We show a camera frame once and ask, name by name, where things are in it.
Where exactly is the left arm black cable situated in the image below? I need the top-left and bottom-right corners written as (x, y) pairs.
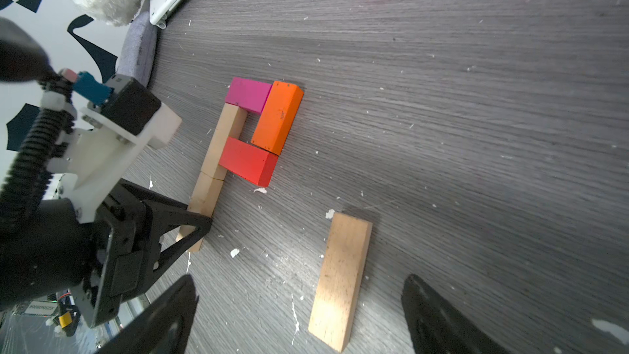
top-left (0, 16), bottom-right (75, 237)

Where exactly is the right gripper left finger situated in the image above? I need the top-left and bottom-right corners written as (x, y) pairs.
top-left (98, 275), bottom-right (199, 354)

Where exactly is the red block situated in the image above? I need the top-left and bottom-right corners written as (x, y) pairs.
top-left (219, 137), bottom-right (278, 188)

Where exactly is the orange block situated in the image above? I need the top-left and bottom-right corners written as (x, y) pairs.
top-left (252, 81), bottom-right (304, 156)

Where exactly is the grey cylindrical pouch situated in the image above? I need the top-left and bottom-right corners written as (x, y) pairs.
top-left (116, 11), bottom-right (158, 87)

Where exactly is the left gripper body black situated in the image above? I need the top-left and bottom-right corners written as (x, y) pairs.
top-left (73, 181), bottom-right (147, 328)

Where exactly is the magenta block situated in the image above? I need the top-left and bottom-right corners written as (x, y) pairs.
top-left (225, 77), bottom-right (272, 114)

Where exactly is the natural wood block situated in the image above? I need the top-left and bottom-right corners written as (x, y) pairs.
top-left (176, 173), bottom-right (224, 253)
top-left (308, 212), bottom-right (373, 352)
top-left (201, 103), bottom-right (247, 180)

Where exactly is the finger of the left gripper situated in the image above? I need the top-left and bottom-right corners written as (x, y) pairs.
top-left (122, 180), bottom-right (212, 285)

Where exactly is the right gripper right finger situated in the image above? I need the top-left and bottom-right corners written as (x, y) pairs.
top-left (401, 274), bottom-right (508, 354)

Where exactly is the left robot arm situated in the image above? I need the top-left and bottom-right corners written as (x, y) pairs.
top-left (1, 180), bottom-right (212, 327)

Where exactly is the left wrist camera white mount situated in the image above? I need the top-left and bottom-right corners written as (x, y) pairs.
top-left (46, 69), bottom-right (183, 225)

